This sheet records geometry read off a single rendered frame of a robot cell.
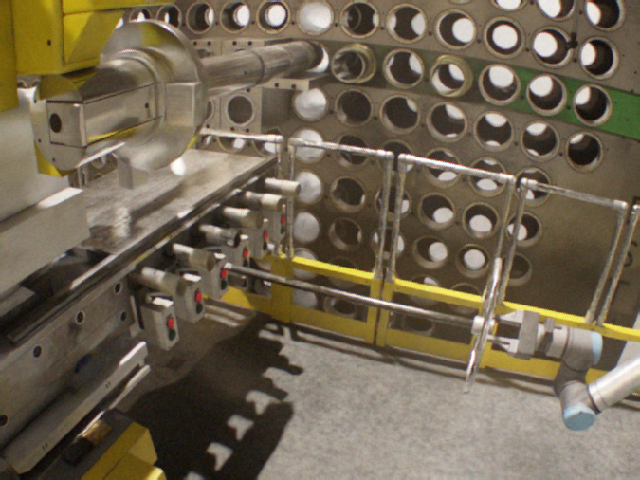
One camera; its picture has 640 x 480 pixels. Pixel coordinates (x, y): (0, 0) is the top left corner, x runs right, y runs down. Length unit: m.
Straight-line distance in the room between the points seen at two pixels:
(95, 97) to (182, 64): 0.24
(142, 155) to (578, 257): 2.63
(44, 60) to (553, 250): 2.88
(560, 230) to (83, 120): 2.72
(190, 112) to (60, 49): 0.34
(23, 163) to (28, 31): 0.35
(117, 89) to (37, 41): 0.21
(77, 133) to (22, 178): 0.29
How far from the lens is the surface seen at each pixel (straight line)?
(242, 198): 2.05
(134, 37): 1.25
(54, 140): 1.10
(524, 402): 2.50
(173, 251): 1.65
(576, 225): 3.13
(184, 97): 1.12
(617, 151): 3.03
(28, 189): 1.25
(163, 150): 1.24
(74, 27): 0.98
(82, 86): 1.02
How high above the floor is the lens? 1.63
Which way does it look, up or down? 27 degrees down
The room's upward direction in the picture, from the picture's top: 4 degrees clockwise
